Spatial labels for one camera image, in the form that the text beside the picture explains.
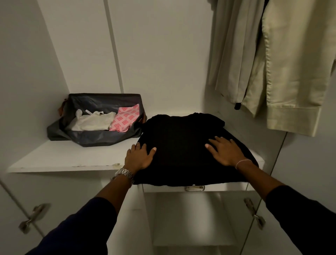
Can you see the person's right hand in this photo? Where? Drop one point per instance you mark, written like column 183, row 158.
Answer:
column 229, row 154

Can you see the person's left hand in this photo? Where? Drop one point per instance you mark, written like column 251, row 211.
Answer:
column 137, row 159

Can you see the person's right middle finger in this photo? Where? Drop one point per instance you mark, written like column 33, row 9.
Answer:
column 219, row 140

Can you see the person's left thumb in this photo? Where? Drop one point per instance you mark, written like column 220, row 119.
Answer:
column 152, row 151

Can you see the person's right little finger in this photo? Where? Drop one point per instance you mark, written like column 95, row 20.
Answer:
column 232, row 142

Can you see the person's right thumb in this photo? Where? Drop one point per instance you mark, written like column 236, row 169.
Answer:
column 210, row 149

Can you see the person's right forearm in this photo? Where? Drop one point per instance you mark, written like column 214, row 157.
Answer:
column 288, row 207

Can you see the person's left forearm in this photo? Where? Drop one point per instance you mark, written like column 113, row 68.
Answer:
column 86, row 218

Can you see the silver metal wristwatch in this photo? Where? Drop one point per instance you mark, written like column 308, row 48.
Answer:
column 124, row 174

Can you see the white drawer front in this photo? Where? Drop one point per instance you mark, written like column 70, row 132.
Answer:
column 225, row 186

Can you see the pink patterned cloth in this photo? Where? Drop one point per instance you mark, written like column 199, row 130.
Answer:
column 125, row 118

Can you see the white folded garment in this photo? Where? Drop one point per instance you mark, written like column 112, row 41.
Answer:
column 91, row 121

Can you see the grey fabric storage bag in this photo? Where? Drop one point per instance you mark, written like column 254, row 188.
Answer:
column 99, row 103

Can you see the white wardrobe door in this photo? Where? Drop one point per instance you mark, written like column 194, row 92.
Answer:
column 15, row 223
column 294, row 184

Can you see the white wardrobe shelf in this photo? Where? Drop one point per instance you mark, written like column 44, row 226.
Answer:
column 68, row 156

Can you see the hanging grey-beige garment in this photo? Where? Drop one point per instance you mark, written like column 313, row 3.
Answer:
column 233, row 50

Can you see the hanging cream shirt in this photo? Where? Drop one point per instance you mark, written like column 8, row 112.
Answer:
column 296, row 65

